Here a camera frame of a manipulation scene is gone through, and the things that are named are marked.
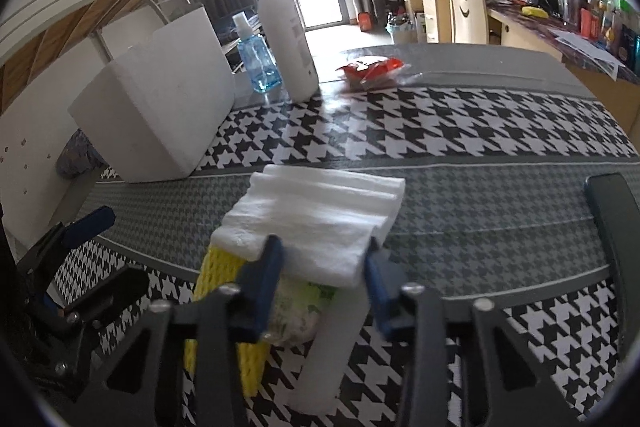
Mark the white waste bin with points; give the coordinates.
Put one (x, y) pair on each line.
(400, 29)

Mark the long wooden desk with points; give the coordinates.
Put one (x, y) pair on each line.
(525, 34)

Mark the white foam box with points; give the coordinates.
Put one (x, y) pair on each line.
(160, 107)

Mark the white papers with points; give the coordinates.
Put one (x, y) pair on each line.
(590, 52)

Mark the blue spray bottle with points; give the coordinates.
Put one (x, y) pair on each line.
(257, 67)

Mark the grey purple quilt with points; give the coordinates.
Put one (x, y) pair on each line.
(80, 157)

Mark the row of toiletry bottles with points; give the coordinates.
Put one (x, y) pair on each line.
(600, 22)

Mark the yellow toy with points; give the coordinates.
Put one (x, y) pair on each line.
(535, 12)

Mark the yellow foam net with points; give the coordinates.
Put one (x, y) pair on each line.
(220, 264)

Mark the white foam sheet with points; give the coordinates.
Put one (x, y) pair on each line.
(310, 217)

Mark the red snack packet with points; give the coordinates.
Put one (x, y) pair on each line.
(370, 69)

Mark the metal bunk bed wooden slats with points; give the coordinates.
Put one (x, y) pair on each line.
(60, 32)

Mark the white lotion bottle red pump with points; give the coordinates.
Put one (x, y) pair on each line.
(287, 47)

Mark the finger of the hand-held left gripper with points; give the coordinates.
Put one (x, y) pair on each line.
(115, 292)
(92, 224)

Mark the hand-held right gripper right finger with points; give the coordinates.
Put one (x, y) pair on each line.
(382, 294)

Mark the houndstooth tablecloth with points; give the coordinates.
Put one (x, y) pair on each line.
(450, 132)

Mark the pastel wipes packet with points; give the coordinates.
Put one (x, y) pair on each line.
(300, 307)

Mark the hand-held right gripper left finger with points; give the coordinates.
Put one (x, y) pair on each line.
(260, 292)

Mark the orange box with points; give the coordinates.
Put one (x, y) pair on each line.
(365, 22)

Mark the wooden chair smiley face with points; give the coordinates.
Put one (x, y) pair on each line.
(467, 12)

